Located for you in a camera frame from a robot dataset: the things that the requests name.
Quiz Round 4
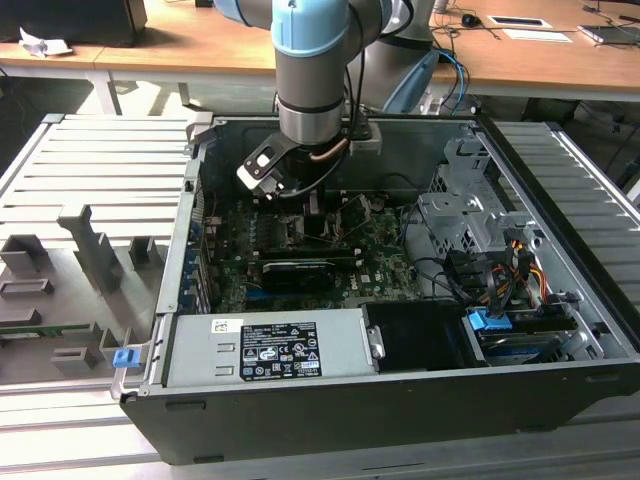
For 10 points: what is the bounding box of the thick black cable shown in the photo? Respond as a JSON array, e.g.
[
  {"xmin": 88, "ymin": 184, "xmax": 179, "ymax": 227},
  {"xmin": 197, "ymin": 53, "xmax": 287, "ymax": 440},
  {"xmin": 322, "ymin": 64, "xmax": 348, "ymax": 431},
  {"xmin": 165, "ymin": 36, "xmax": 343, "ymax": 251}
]
[{"xmin": 397, "ymin": 202, "xmax": 426, "ymax": 261}]

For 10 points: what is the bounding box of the black PC case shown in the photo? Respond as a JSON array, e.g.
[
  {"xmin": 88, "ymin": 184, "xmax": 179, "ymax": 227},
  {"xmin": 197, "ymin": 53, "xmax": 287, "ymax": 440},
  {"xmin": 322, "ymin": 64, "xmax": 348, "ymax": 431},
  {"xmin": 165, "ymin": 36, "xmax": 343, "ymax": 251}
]
[{"xmin": 110, "ymin": 113, "xmax": 640, "ymax": 466}]

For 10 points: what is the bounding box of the silver metal latch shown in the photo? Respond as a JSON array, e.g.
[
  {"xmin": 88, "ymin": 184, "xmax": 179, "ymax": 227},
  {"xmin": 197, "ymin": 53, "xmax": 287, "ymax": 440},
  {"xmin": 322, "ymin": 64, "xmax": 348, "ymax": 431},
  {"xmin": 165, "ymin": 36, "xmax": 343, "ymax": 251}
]
[{"xmin": 366, "ymin": 324, "xmax": 387, "ymax": 362}]

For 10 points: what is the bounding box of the black latch RAM slot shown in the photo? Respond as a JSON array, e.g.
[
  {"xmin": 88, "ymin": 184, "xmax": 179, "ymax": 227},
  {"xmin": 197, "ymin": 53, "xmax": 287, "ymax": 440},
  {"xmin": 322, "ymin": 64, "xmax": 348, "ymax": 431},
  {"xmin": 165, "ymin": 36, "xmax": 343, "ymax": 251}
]
[{"xmin": 255, "ymin": 244, "xmax": 357, "ymax": 257}]

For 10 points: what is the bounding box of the copper coloured hose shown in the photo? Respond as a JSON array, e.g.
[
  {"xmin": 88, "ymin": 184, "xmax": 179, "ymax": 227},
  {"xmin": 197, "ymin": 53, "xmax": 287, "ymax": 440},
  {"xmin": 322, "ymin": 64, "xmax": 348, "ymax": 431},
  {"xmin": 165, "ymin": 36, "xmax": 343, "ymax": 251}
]
[{"xmin": 308, "ymin": 139, "xmax": 350, "ymax": 164}]

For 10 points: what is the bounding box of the blue expansion slot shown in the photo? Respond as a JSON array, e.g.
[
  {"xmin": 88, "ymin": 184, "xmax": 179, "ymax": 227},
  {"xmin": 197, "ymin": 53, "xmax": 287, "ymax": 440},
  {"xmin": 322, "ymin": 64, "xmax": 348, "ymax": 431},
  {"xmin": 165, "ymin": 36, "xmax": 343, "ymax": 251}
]
[{"xmin": 243, "ymin": 292, "xmax": 284, "ymax": 307}]

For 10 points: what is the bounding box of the blue plastic clip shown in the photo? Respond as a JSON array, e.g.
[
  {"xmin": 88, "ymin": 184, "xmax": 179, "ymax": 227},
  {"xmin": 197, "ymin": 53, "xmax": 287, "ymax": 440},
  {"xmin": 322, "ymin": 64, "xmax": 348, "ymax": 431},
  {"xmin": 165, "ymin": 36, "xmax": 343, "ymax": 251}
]
[{"xmin": 113, "ymin": 348, "xmax": 141, "ymax": 370}]

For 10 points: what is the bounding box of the grey notebook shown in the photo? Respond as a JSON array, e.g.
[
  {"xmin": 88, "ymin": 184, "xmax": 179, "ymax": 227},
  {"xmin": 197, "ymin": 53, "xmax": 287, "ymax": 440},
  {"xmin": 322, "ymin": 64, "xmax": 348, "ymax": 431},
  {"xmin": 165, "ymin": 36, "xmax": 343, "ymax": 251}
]
[{"xmin": 577, "ymin": 22, "xmax": 640, "ymax": 49}]

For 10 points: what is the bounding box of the wooden desk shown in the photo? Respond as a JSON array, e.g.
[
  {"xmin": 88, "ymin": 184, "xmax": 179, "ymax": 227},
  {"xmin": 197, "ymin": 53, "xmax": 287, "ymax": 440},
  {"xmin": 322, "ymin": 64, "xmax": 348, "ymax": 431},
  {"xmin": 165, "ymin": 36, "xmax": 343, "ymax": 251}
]
[
  {"xmin": 429, "ymin": 0, "xmax": 640, "ymax": 104},
  {"xmin": 0, "ymin": 0, "xmax": 441, "ymax": 119}
]

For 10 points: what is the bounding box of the blue disk carrier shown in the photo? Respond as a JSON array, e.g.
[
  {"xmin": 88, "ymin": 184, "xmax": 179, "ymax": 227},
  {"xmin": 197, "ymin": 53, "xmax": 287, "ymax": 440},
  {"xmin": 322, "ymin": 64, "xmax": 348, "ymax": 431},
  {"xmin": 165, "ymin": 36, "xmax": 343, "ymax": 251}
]
[{"xmin": 464, "ymin": 308, "xmax": 576, "ymax": 366}]

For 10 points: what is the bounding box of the yellow red wire bundle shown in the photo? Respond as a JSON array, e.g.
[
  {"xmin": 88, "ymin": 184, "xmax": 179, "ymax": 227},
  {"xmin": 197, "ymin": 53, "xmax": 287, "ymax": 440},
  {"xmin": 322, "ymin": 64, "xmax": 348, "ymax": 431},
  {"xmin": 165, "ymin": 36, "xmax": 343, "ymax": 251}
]
[{"xmin": 527, "ymin": 267, "xmax": 551, "ymax": 306}]

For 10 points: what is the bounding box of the black expansion card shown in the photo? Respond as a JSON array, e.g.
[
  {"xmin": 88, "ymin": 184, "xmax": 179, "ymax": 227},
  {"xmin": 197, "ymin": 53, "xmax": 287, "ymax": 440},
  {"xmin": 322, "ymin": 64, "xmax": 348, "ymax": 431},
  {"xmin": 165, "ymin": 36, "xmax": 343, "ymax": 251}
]
[{"xmin": 260, "ymin": 258, "xmax": 337, "ymax": 295}]

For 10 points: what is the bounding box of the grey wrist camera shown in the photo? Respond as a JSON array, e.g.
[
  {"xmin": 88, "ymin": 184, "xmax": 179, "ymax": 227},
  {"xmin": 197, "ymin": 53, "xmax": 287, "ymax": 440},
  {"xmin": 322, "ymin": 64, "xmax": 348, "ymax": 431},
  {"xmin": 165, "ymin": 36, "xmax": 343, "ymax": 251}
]
[
  {"xmin": 236, "ymin": 133, "xmax": 287, "ymax": 202},
  {"xmin": 348, "ymin": 130, "xmax": 384, "ymax": 157}
]

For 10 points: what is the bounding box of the black box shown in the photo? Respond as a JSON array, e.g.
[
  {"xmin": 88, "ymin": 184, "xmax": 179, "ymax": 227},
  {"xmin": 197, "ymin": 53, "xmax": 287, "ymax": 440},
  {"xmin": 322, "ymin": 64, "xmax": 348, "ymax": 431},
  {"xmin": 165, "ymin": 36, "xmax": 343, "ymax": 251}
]
[{"xmin": 0, "ymin": 0, "xmax": 149, "ymax": 49}]

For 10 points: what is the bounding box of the green motherboard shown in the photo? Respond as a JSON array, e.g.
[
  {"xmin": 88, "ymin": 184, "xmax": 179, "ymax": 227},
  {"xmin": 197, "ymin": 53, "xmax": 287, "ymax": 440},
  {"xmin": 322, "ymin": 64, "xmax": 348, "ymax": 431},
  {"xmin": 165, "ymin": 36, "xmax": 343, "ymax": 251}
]
[{"xmin": 199, "ymin": 192, "xmax": 426, "ymax": 311}]

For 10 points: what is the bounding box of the white framed tablet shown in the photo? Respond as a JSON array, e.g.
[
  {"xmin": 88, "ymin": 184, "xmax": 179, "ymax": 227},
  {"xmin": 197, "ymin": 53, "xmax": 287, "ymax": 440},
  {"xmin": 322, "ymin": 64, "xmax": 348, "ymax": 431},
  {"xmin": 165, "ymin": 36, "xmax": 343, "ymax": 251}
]
[{"xmin": 487, "ymin": 14, "xmax": 554, "ymax": 29}]

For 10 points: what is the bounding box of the grey parts rack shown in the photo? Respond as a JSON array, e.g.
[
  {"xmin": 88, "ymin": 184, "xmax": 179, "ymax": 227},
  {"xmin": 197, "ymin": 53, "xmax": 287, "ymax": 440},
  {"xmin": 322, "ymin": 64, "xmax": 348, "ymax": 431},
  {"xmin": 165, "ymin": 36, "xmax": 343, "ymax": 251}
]
[{"xmin": 0, "ymin": 202, "xmax": 169, "ymax": 386}]

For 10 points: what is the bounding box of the silver metal drive cage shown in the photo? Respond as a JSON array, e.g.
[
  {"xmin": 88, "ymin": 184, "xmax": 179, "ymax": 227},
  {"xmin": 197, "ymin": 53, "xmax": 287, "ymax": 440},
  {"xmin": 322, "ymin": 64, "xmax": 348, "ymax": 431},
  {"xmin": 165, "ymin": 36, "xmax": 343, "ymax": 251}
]
[{"xmin": 417, "ymin": 137, "xmax": 541, "ymax": 261}]

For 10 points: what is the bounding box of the orange black wire bundle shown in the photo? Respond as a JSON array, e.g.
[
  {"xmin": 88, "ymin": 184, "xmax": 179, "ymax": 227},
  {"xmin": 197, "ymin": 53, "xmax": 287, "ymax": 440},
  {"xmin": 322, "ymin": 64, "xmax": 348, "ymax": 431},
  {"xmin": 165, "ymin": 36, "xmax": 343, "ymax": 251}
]
[{"xmin": 479, "ymin": 262, "xmax": 519, "ymax": 306}]

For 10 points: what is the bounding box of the crumpled white paper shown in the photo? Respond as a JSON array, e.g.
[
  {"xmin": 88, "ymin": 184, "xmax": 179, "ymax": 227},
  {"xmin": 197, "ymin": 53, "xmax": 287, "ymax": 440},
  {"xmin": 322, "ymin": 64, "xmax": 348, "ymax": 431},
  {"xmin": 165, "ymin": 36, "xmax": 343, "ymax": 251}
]
[{"xmin": 18, "ymin": 27, "xmax": 74, "ymax": 57}]

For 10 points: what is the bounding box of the black wire connector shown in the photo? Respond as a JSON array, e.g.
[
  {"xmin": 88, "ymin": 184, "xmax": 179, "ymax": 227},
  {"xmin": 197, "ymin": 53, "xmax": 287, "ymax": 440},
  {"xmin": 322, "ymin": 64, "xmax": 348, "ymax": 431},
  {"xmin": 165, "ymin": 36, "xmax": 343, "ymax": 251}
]
[{"xmin": 447, "ymin": 252, "xmax": 489, "ymax": 291}]

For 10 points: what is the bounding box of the grey power supply unit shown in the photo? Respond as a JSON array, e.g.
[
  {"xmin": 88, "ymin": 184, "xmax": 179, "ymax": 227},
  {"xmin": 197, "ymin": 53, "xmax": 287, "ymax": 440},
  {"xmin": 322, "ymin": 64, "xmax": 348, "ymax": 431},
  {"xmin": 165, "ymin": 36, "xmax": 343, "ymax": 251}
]
[{"xmin": 160, "ymin": 307, "xmax": 381, "ymax": 389}]

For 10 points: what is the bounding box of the CPU socket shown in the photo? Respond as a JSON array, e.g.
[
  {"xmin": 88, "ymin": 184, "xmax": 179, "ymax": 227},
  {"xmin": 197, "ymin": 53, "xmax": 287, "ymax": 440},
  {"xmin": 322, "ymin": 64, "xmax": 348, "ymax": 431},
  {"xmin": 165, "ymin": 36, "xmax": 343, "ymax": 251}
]
[{"xmin": 279, "ymin": 212, "xmax": 350, "ymax": 251}]

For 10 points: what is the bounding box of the blue cable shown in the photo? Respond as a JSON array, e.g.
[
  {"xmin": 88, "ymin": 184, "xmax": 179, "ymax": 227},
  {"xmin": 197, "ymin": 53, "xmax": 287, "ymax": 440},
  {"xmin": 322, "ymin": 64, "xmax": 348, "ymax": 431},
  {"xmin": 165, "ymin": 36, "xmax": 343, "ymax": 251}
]
[{"xmin": 439, "ymin": 49, "xmax": 474, "ymax": 109}]

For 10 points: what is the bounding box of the white paper sheet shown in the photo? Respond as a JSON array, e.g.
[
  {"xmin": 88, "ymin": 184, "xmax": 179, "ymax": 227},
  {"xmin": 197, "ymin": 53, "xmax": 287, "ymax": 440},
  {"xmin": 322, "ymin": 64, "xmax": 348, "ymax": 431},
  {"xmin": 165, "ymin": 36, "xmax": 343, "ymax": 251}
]
[{"xmin": 502, "ymin": 28, "xmax": 574, "ymax": 44}]

